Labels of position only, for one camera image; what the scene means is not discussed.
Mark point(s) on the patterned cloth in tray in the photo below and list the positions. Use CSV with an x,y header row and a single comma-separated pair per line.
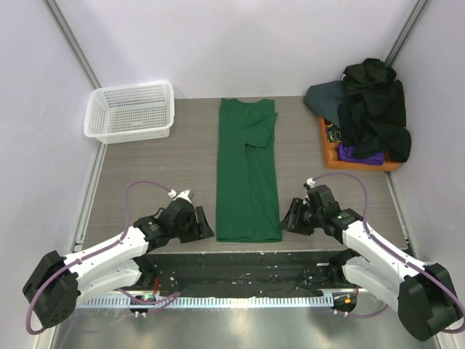
x,y
333,133

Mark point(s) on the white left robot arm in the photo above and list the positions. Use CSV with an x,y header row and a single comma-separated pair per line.
x,y
59,284

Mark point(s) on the purple t shirt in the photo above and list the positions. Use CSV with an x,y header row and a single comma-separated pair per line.
x,y
347,154

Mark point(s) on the dark teal t shirt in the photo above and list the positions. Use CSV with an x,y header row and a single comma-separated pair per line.
x,y
324,100

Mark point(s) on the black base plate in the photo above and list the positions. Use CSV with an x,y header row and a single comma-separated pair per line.
x,y
231,274

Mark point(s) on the white plastic basket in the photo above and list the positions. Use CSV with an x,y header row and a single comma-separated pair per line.
x,y
131,112

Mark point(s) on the green t shirt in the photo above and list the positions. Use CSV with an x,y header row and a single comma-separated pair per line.
x,y
247,206

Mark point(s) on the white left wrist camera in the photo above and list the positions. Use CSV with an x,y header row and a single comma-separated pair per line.
x,y
184,195

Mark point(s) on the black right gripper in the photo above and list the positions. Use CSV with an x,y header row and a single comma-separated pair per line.
x,y
300,217

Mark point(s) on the black t shirt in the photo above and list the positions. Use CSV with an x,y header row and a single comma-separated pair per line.
x,y
373,115

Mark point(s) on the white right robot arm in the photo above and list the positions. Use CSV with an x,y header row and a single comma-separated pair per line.
x,y
422,295

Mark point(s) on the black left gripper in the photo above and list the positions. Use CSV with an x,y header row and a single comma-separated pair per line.
x,y
200,229

